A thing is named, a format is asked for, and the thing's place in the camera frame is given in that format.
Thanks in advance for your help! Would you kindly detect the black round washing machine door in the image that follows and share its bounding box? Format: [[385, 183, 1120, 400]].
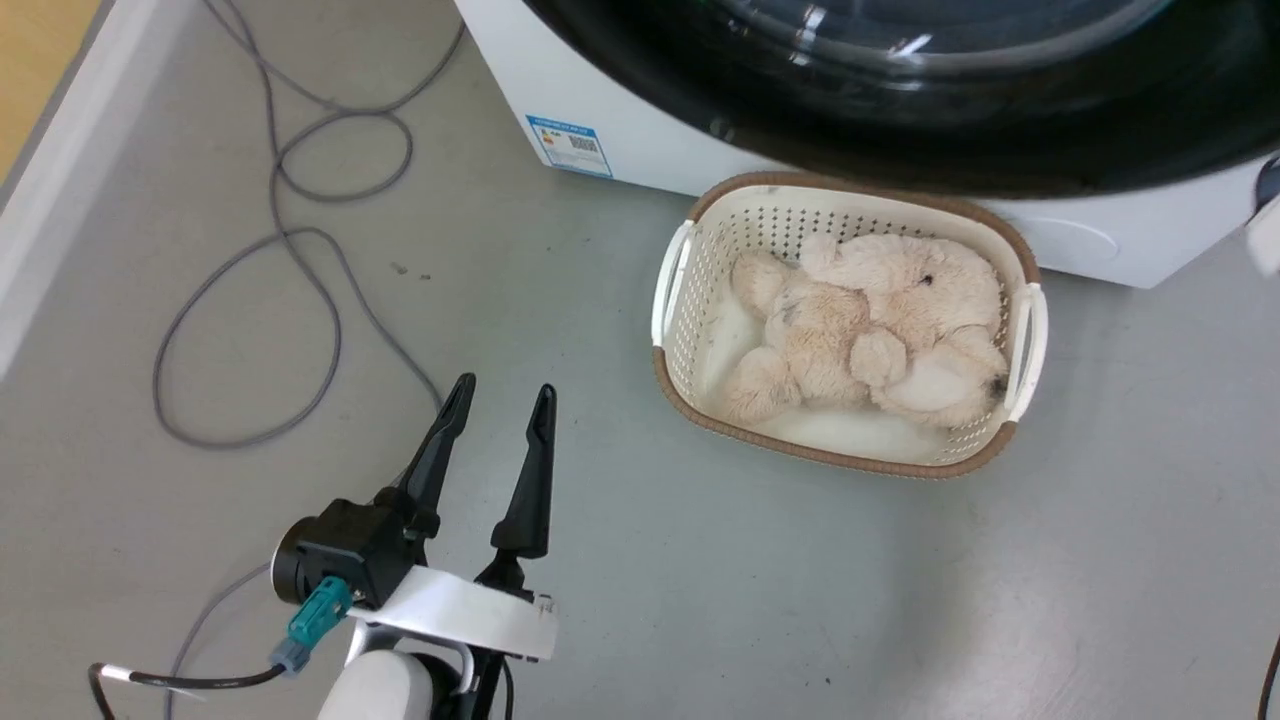
[[520, 0, 1280, 199]]

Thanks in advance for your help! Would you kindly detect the thin black cable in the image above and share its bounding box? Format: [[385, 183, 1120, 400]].
[[1257, 632, 1280, 720]]

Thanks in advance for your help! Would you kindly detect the white cloth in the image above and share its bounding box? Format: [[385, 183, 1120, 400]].
[[700, 288, 966, 464]]

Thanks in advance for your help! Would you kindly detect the black cable teal connector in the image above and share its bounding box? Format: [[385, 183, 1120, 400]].
[[88, 576, 354, 720]]

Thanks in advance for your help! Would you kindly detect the grey floor cable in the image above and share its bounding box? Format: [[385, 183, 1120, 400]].
[[152, 0, 468, 720]]

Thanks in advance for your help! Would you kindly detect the cream laundry basket brown rim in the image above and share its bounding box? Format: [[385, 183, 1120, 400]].
[[651, 171, 1049, 481]]

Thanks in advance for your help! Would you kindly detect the beige plush toy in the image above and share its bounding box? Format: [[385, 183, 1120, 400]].
[[722, 232, 1010, 430]]

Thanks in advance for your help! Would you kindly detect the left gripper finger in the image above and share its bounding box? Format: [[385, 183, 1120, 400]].
[[399, 373, 478, 542], [474, 384, 558, 599]]

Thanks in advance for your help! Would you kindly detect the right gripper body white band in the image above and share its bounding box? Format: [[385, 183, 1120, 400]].
[[1244, 153, 1280, 278]]

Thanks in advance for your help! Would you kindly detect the white washing machine body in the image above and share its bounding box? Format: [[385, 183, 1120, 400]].
[[455, 0, 1280, 290]]

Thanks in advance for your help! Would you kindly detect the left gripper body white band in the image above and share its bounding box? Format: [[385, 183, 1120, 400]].
[[345, 566, 559, 720]]

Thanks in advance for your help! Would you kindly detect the blue white label sticker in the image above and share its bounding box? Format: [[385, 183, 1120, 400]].
[[526, 115, 614, 180]]

